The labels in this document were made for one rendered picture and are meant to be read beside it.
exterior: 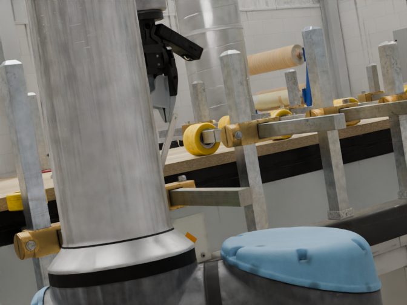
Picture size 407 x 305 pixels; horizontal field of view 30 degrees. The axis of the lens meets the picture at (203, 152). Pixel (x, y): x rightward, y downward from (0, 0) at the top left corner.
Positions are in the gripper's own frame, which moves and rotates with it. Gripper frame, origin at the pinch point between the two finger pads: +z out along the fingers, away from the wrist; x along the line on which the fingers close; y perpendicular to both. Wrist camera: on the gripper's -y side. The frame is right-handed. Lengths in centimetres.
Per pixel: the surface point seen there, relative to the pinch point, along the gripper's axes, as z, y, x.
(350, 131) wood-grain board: 12, -74, -26
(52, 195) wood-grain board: 13.1, 16.1, -26.5
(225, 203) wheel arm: 17.5, -0.1, 14.2
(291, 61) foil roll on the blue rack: -42, -501, -538
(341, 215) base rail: 30, -46, -5
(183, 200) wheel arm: 16.9, -0.2, -0.1
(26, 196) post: 10.6, 29.1, -6.7
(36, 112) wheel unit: -8, -19, -115
